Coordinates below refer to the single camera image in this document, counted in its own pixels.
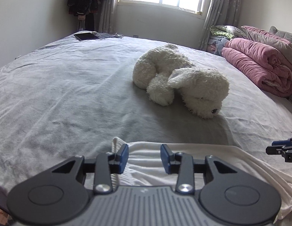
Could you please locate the pink grey pillow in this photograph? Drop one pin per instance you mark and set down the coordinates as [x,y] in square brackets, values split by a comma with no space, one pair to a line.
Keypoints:
[262,36]

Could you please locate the floral patterned bedding pile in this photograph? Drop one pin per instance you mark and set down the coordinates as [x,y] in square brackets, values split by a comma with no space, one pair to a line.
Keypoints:
[221,34]

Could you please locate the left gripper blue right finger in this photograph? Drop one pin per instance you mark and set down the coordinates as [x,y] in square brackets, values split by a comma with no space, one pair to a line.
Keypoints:
[182,165]

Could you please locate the pink folded quilt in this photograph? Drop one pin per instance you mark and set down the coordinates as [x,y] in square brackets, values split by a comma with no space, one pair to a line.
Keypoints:
[264,65]

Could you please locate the white plush dog toy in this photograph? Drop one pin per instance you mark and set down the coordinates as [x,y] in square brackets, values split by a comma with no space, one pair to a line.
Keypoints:
[164,70]

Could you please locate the white garment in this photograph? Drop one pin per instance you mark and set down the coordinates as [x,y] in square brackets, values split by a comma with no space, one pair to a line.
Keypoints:
[231,188]

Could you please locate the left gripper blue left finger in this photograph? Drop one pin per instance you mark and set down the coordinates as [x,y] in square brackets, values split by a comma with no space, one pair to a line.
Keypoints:
[107,164]

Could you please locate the grey bed sheet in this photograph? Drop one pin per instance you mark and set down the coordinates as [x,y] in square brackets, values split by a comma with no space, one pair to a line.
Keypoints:
[73,97]

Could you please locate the grey patterned curtain left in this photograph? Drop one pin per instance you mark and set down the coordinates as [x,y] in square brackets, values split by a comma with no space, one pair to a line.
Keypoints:
[107,19]

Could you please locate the grey patterned curtain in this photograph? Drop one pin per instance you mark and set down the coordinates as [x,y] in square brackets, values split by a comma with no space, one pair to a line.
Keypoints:
[107,19]
[220,12]

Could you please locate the grey patterned curtain right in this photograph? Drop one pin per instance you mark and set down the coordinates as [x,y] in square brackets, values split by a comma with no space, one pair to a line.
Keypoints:
[220,12]

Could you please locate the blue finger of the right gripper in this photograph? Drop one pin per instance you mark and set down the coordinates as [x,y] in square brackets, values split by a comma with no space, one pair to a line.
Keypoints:
[287,142]
[277,149]

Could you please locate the black tablet on bed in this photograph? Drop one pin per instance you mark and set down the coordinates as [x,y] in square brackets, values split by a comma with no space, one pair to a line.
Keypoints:
[86,36]

